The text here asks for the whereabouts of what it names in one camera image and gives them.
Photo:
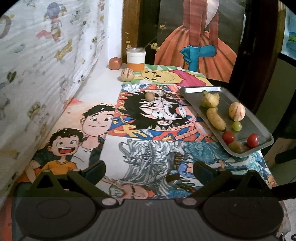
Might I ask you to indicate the orange persimmon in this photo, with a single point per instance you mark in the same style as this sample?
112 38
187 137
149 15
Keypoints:
115 63

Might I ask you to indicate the small yellow banana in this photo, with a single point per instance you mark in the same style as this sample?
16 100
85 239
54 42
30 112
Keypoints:
211 98
216 118

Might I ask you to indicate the metal tray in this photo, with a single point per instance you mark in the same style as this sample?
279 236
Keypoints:
254 125

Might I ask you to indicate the yellow flower sprig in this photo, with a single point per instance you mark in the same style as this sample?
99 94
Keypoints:
153 45

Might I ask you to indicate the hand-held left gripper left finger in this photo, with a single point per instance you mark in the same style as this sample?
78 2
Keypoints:
97 172

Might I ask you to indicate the white and orange jar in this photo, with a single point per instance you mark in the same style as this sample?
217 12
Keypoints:
136 59

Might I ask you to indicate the cartoon children poster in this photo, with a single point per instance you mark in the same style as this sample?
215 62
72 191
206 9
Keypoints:
69 139

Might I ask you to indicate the red cherry tomato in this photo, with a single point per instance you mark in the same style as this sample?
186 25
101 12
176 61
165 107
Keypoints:
228 137
252 140

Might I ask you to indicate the orange dress figure poster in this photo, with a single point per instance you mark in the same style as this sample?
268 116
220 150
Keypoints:
198 46

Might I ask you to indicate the printed white wall cloth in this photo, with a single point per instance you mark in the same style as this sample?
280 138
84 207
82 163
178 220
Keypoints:
46 58

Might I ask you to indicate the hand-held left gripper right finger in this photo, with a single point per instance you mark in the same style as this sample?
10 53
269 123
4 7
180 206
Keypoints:
203 172

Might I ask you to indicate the dark wooden furniture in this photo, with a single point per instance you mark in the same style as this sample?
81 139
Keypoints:
259 58

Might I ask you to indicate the small brown longan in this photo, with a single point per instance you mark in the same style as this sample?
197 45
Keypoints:
149 95

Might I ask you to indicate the striped pepino melon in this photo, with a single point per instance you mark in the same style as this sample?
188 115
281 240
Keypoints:
127 74
236 111

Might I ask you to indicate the colourful anime face poster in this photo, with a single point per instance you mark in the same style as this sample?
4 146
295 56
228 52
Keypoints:
138 115

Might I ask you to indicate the yellow bear drawing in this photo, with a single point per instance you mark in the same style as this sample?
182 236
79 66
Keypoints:
159 75

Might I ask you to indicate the brown wooden frame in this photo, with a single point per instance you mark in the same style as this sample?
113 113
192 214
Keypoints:
130 23

